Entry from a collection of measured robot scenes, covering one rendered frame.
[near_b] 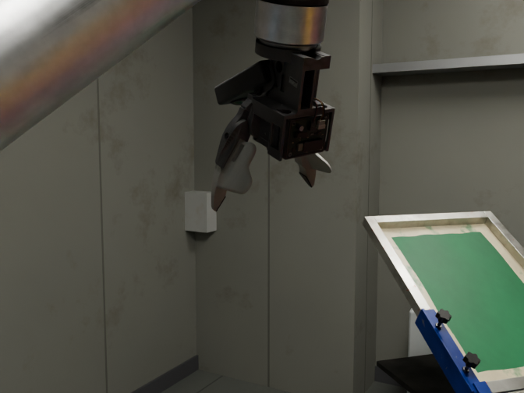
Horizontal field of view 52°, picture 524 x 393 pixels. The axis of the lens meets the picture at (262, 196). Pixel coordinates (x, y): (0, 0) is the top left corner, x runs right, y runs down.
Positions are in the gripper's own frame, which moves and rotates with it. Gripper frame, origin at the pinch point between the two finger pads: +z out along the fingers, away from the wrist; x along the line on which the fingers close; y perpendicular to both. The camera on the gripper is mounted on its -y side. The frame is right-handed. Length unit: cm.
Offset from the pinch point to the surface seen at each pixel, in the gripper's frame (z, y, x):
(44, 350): 201, -201, 7
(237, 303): 237, -220, 152
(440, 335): 77, -18, 86
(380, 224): 71, -68, 110
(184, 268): 219, -257, 125
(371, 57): 52, -214, 245
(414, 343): 190, -90, 193
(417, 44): 43, -206, 280
